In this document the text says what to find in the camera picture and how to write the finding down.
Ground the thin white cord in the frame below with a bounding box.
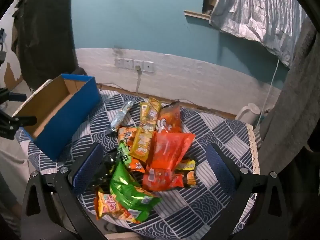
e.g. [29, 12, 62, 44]
[257, 59, 280, 130]

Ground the long yellow snack packet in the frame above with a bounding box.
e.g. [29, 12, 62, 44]
[130, 97, 162, 161]
[139, 102, 153, 128]

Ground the blue cardboard box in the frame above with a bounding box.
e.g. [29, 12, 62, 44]
[11, 74, 102, 162]

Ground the large red-orange snack bag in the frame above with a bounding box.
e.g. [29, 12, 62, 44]
[146, 131, 196, 172]

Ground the dark orange snack packet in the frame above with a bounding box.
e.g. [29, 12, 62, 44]
[184, 170, 198, 188]

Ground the wooden edge strip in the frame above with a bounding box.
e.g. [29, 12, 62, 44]
[99, 84, 237, 119]

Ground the navy white patterned tablecloth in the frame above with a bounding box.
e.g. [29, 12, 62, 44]
[15, 90, 262, 240]

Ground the small orange snack packet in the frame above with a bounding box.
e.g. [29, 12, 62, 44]
[129, 159, 146, 173]

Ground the white electric kettle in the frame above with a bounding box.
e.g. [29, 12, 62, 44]
[235, 102, 262, 128]

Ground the orange packet pink print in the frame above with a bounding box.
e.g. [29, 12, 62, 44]
[94, 189, 140, 224]

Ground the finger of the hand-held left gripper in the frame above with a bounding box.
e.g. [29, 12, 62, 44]
[0, 110, 38, 140]
[0, 87, 27, 104]

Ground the dark sheet on wall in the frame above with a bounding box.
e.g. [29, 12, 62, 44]
[11, 0, 79, 92]

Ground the grey plug cable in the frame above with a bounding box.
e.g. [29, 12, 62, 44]
[134, 65, 143, 97]

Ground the grey hanging cloth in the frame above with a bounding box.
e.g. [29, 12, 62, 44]
[260, 17, 320, 178]

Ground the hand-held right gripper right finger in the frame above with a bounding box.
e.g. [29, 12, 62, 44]
[205, 143, 292, 240]

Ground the dark packet yellow label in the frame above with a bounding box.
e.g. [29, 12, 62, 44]
[176, 158, 196, 172]

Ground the black round object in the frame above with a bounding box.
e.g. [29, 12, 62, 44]
[71, 67, 88, 77]

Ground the green packet dark print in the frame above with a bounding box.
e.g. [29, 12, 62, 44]
[117, 141, 132, 164]

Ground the black snack packet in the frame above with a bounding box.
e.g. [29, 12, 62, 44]
[95, 152, 119, 193]

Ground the orange chip bag white print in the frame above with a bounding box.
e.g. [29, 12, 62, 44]
[156, 100, 183, 134]

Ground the silver foil curtain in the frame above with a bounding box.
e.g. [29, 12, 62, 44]
[209, 0, 309, 67]

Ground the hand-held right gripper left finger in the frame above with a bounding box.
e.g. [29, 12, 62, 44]
[21, 142, 104, 240]

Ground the large green snack bag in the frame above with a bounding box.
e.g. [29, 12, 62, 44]
[109, 160, 162, 222]

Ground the wooden window sill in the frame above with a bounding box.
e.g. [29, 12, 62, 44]
[184, 10, 211, 20]

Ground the red snack packet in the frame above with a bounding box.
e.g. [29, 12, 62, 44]
[142, 166, 187, 192]

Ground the silver snack bar packet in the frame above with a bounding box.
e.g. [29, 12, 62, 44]
[105, 100, 134, 136]

